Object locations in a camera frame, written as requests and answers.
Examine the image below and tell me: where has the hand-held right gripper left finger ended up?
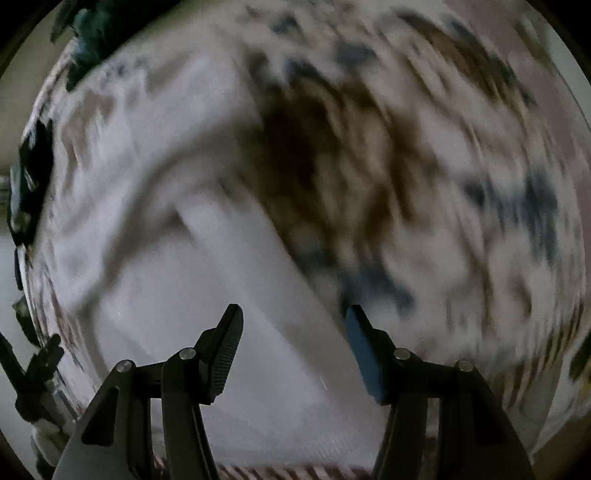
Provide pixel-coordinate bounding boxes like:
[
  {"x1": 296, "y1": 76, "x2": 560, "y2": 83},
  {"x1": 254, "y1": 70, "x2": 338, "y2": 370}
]
[{"x1": 52, "y1": 304, "x2": 245, "y2": 480}]

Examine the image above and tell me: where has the white cloth garment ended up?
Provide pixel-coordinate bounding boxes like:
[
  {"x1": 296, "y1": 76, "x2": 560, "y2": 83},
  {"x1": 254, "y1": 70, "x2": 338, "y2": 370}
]
[{"x1": 37, "y1": 51, "x2": 393, "y2": 469}]

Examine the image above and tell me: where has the patterned floral bedsheet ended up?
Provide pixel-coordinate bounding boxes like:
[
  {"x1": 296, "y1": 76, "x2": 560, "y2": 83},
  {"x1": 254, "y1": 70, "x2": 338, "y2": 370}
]
[{"x1": 28, "y1": 0, "x2": 587, "y2": 480}]

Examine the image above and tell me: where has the black tripod stand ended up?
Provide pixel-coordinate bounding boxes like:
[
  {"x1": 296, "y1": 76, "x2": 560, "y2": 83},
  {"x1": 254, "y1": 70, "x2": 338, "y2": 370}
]
[{"x1": 0, "y1": 330, "x2": 65, "y2": 425}]

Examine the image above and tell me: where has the dark teal cloth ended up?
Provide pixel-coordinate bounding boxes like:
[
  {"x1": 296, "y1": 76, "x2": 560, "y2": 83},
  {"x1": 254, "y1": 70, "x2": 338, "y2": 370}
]
[{"x1": 51, "y1": 0, "x2": 181, "y2": 90}]

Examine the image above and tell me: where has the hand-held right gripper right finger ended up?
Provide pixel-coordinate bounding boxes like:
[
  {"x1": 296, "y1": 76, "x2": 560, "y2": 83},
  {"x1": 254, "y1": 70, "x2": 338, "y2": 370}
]
[{"x1": 344, "y1": 305, "x2": 537, "y2": 480}]

